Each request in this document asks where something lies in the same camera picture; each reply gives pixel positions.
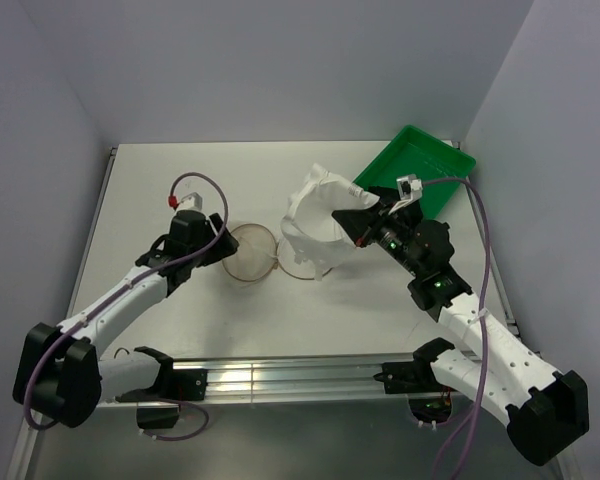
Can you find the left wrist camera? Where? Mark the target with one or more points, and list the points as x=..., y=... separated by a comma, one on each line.
x=190, y=202

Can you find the green plastic tray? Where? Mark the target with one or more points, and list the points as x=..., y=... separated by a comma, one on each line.
x=413, y=151

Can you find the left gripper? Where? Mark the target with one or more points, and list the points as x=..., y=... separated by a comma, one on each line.
x=221, y=247

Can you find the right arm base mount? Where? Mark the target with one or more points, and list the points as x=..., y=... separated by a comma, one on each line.
x=411, y=378

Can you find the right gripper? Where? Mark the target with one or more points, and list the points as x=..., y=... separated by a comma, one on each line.
x=358, y=222

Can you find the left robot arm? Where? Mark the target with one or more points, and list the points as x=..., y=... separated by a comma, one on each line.
x=60, y=373

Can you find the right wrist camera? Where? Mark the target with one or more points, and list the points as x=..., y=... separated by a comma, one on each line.
x=408, y=190

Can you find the aluminium frame rail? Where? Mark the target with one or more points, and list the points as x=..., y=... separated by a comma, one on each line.
x=280, y=377

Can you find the white bra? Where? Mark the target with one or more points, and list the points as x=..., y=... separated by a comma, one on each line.
x=308, y=225

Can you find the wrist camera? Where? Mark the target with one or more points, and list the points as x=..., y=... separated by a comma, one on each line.
x=190, y=202
x=408, y=190

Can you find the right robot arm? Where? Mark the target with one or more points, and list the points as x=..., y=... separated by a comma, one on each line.
x=543, y=410

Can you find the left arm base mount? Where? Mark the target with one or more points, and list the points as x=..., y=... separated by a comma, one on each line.
x=184, y=386

